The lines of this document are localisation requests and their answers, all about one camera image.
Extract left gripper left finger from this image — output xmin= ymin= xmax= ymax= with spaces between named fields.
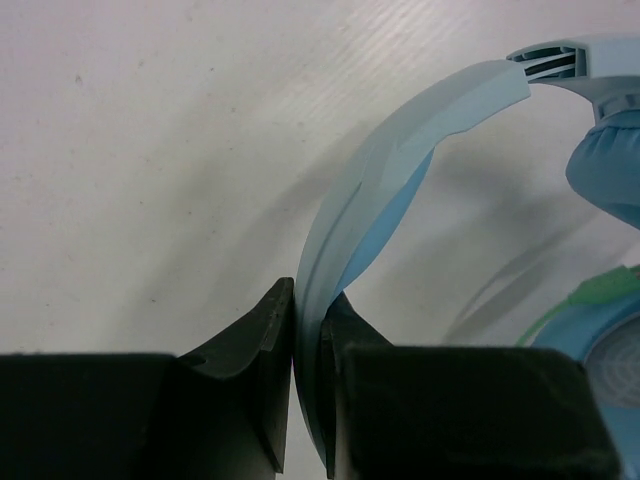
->
xmin=1 ymin=278 xmax=294 ymax=479

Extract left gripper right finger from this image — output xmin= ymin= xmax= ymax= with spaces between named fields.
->
xmin=319 ymin=295 xmax=623 ymax=479

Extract teal headphones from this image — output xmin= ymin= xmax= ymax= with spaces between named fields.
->
xmin=514 ymin=267 xmax=640 ymax=426

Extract light blue headphones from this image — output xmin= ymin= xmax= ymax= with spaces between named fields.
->
xmin=294 ymin=34 xmax=639 ymax=459

